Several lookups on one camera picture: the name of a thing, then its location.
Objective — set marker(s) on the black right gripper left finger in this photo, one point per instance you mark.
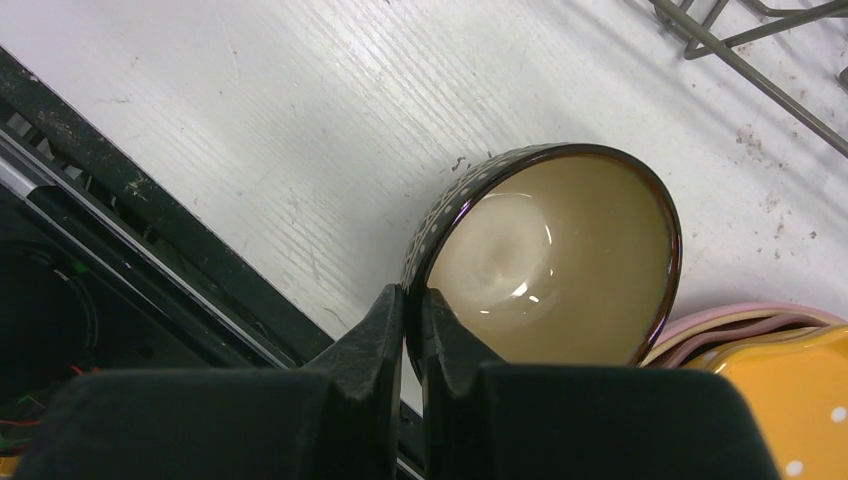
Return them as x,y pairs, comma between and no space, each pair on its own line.
334,418

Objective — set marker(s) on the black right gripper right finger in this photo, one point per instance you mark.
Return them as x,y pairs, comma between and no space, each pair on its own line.
488,419

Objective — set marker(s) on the dark patterned cream bowl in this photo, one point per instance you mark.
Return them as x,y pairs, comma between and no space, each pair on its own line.
558,253

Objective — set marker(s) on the grey wire dish rack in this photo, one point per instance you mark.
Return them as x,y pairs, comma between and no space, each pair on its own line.
794,52

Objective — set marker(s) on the pink plate under yellow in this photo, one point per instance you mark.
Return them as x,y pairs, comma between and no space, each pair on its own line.
681,339

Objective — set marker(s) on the yellow polka dot plate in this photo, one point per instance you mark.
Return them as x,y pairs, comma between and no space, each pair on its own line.
795,384

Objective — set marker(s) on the black table frame rail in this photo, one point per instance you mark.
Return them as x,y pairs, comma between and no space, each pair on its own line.
123,278

